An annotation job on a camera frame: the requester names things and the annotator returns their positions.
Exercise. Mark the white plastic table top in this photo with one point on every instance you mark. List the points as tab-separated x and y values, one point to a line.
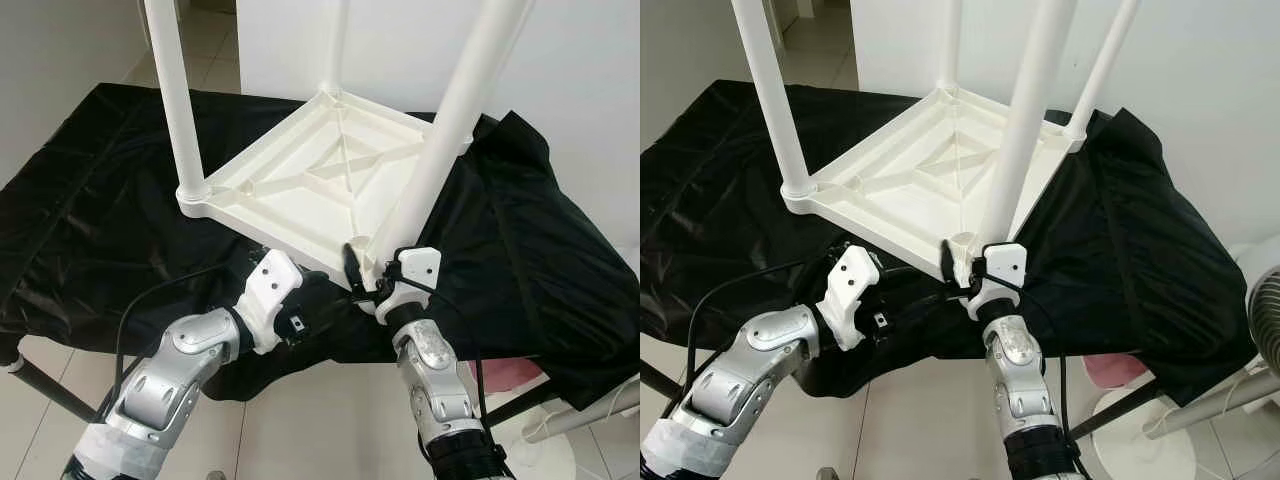
300	170
900	170

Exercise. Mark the white plastic table leg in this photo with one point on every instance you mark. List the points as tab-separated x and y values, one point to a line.
175	100
335	45
1100	70
770	100
948	45
450	120
1030	110

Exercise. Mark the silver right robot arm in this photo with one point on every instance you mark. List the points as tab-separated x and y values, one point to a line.
435	390
1025	385

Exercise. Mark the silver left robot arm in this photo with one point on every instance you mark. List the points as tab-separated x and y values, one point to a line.
170	380
750	375

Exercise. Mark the grey robot left leg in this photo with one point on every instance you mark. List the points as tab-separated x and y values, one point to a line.
828	474
215	474

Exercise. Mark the pink cushioned seat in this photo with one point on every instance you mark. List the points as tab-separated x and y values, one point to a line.
1115	368
515	372

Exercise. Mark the black cloth cover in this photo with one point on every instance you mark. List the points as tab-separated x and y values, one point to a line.
1150	260
540	260

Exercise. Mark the white metal pole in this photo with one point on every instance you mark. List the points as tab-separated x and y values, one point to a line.
1215	405
595	410

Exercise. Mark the white fan head grille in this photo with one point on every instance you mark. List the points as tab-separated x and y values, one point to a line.
1262	320

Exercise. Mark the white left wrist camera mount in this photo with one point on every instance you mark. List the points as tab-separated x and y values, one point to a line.
270	295
848	290

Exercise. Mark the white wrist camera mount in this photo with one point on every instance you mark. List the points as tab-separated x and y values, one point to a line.
848	290
1000	265
270	295
415	265

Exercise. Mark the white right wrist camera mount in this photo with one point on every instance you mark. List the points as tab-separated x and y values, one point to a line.
415	265
1000	265

